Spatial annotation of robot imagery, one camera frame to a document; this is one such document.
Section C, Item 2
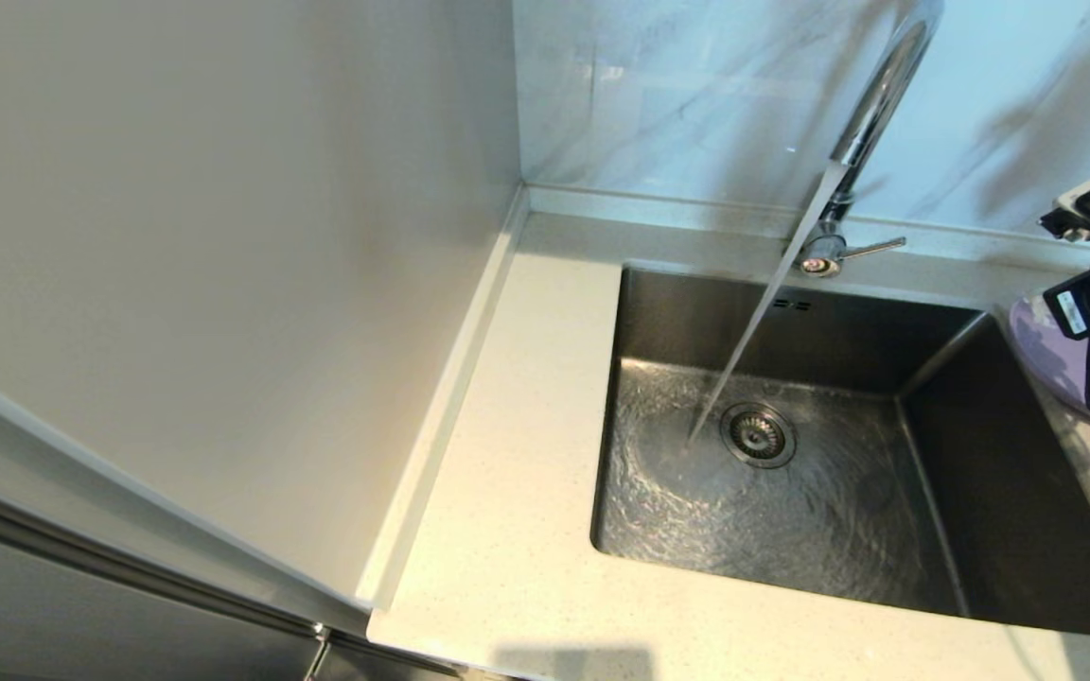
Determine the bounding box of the stainless steel appliance door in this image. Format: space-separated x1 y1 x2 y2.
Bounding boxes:
0 473 470 681

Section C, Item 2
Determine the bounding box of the stainless steel sink basin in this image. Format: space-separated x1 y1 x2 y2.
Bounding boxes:
590 263 1090 637

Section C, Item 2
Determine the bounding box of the white tall cabinet side panel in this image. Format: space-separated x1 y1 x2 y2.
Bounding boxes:
0 0 523 637

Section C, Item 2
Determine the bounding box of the lilac purple plate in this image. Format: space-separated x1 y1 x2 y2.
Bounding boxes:
1009 293 1090 431

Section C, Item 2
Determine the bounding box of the clear running water stream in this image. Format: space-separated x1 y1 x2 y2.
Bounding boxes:
687 163 849 445

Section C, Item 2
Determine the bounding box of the round metal drain strainer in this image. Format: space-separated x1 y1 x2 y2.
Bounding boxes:
720 403 799 470

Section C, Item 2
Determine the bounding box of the chrome gooseneck faucet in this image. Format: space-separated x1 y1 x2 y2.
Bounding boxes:
784 0 945 280

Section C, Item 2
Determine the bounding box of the chrome faucet lever handle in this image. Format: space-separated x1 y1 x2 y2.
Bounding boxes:
841 236 908 262

